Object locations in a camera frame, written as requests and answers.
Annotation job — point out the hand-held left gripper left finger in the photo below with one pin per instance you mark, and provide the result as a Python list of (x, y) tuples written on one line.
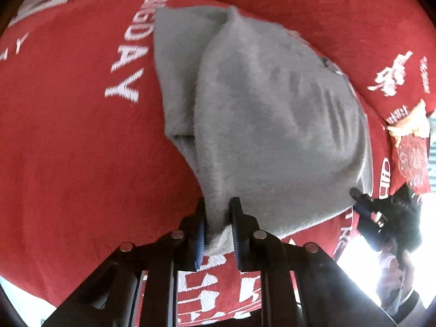
[(201, 242)]

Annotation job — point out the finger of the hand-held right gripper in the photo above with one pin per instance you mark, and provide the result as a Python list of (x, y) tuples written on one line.
[(361, 196), (362, 212)]

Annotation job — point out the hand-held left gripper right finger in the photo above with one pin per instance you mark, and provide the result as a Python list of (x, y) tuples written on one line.
[(237, 238)]

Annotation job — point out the grey knit shirt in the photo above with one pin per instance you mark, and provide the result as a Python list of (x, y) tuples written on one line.
[(272, 126)]

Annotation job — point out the person's right hand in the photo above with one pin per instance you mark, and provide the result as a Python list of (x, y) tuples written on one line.
[(390, 276)]

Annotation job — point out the red patterned pouch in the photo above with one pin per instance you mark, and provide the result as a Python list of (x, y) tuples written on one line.
[(413, 163)]

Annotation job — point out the yellowish soft item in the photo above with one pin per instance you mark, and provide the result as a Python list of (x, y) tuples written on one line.
[(413, 122)]

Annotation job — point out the red printed blanket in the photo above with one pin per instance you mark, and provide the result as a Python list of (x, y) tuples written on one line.
[(68, 150)]

